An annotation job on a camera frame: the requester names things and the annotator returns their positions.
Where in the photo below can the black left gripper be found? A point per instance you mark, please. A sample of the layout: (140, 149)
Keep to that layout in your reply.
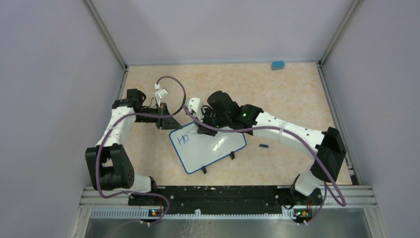
(169, 123)

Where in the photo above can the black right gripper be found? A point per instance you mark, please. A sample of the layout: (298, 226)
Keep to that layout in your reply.
(202, 129)

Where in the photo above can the blue framed whiteboard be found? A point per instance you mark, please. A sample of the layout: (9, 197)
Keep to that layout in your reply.
(198, 150)

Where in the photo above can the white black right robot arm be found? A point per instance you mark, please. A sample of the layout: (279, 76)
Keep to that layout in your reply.
(326, 147)

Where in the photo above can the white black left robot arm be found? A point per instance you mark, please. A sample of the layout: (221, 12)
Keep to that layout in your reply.
(108, 163)

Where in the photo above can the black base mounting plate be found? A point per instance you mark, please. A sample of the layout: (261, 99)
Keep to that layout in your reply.
(227, 200)

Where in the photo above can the blue toy brick block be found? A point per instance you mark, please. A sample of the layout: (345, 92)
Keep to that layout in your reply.
(277, 65)

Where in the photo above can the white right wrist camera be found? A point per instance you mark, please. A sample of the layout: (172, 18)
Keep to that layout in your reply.
(194, 106)

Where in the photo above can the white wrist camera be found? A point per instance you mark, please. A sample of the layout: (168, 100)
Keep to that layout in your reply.
(160, 92)
(194, 106)

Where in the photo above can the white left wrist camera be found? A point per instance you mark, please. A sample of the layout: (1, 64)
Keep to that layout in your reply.
(160, 92)

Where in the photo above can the white cable duct rail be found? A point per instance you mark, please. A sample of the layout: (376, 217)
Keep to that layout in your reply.
(146, 214)

